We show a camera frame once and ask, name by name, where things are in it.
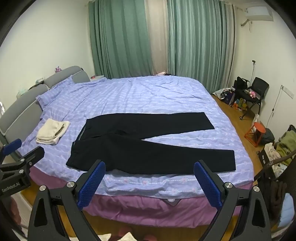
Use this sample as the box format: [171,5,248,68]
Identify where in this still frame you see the dark grey bag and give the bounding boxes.
[261,128,275,144]

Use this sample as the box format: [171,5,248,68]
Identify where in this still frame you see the white patterned cloth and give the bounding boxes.
[263,142,282,163]

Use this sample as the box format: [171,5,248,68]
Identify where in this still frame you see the white air conditioner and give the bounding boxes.
[245,1,274,22]

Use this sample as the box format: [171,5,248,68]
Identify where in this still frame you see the pile of colourful toys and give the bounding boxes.
[231,98,248,111]

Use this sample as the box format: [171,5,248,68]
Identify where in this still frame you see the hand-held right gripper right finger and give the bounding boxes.
[194,160,271,241]

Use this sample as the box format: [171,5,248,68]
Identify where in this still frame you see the orange metal stool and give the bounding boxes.
[244,122,267,147]

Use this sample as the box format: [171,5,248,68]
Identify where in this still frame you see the grey padded headboard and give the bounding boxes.
[0,65,90,150]

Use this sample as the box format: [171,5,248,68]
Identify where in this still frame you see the white plastic bag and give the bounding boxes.
[252,114,261,131]

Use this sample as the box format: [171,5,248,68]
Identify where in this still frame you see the green curtain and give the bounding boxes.
[166,0,237,93]
[88,0,154,80]

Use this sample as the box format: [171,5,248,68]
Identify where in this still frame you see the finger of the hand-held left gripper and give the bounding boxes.
[0,138,22,161]
[0,146,45,180]

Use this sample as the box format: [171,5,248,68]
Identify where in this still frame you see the black folding chair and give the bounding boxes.
[233,77,270,114]

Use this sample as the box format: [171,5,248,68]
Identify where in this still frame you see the black bag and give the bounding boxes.
[234,77,250,90]

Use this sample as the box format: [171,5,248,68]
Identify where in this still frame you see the dark hanging clothes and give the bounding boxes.
[263,172,287,219]

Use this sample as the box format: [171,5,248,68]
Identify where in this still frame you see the folded cream towel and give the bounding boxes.
[36,119,70,146]

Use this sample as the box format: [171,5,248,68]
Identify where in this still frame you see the beige sheer curtain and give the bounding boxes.
[144,0,171,75]

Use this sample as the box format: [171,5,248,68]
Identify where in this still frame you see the black pants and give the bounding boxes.
[66,112,236,175]

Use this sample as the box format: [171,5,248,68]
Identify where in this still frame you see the white wall socket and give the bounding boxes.
[280,85,295,97]

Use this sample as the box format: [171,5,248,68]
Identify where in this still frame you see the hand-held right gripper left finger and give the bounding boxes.
[27,159,107,241]

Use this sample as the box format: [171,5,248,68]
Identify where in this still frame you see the blue striped bed sheet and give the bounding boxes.
[17,75,255,198]

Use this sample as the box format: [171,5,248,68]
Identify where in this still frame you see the olive green garment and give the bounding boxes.
[276,131,296,165]

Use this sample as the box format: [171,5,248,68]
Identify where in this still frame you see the blue striped pillow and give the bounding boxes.
[36,77,107,109]

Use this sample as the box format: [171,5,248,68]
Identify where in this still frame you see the purple bed skirt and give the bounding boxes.
[30,165,260,227]

